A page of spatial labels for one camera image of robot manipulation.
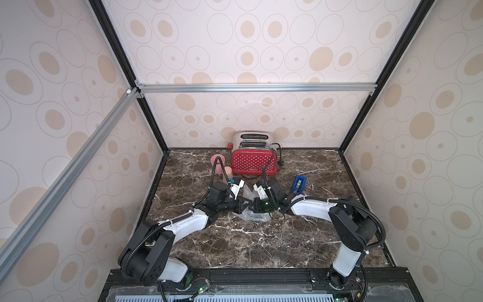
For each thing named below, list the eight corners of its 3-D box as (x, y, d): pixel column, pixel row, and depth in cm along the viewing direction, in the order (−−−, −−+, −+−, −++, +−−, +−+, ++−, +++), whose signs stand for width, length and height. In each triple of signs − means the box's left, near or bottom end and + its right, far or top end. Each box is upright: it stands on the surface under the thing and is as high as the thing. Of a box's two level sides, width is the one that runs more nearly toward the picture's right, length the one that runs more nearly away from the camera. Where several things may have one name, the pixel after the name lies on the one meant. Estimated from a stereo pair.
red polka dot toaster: (230, 177, 109) (228, 154, 94) (231, 154, 120) (230, 130, 105) (274, 177, 109) (278, 154, 94) (271, 154, 120) (275, 130, 106)
